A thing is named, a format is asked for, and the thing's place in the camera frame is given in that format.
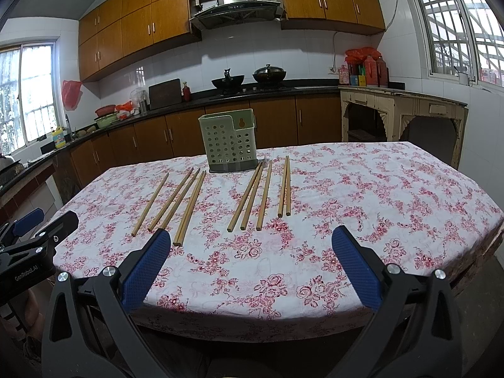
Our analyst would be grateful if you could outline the wooden chopstick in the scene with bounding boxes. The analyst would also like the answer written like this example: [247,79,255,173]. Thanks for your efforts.
[174,171,207,247]
[148,168,193,231]
[226,161,264,232]
[277,156,289,218]
[256,160,273,231]
[284,155,291,216]
[131,172,169,237]
[160,169,200,230]
[240,160,265,230]

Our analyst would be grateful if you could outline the yellow detergent bottle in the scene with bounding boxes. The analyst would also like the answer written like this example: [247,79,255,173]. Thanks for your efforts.
[51,126,67,149]

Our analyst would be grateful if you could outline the stacked bowls on counter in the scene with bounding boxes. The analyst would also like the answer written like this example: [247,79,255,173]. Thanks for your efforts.
[95,104,117,129]

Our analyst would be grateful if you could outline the red hanging plastic bag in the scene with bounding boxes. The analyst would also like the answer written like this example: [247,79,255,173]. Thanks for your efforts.
[61,80,82,111]

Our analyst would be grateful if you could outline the dark cutting board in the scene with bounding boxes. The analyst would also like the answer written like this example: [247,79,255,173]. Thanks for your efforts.
[149,78,182,110]

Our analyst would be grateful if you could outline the floral pink tablecloth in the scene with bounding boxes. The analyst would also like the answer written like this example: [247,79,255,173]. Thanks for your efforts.
[52,141,504,321]

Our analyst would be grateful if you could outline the small red bottle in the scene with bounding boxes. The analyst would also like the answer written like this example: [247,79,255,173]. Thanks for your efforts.
[182,82,191,101]

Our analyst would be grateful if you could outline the green perforated utensil holder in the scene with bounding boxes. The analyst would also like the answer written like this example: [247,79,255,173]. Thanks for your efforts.
[198,108,258,173]

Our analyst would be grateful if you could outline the cream carved side table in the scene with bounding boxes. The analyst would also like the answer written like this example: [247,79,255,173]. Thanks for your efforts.
[339,85,468,169]

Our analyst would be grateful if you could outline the black wok left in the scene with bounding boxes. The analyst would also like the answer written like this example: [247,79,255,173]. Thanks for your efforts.
[212,68,244,93]

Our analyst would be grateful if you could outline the wooden upper cabinets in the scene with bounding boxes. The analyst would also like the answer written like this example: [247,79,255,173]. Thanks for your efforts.
[78,0,387,82]

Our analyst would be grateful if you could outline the wooden cabinets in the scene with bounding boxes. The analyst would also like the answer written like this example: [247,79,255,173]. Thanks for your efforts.
[53,93,342,201]
[78,0,387,82]

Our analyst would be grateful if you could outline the wooden lower cabinets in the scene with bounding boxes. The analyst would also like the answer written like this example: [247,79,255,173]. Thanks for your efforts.
[53,93,342,201]

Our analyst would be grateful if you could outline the black lidded wok right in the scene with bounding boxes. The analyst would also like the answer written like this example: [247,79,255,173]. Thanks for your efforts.
[253,64,286,88]

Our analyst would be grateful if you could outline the red bottles and bag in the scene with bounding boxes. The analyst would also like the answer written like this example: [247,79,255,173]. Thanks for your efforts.
[338,47,390,87]

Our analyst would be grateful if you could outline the steel range hood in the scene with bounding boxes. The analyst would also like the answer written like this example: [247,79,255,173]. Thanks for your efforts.
[190,0,285,30]

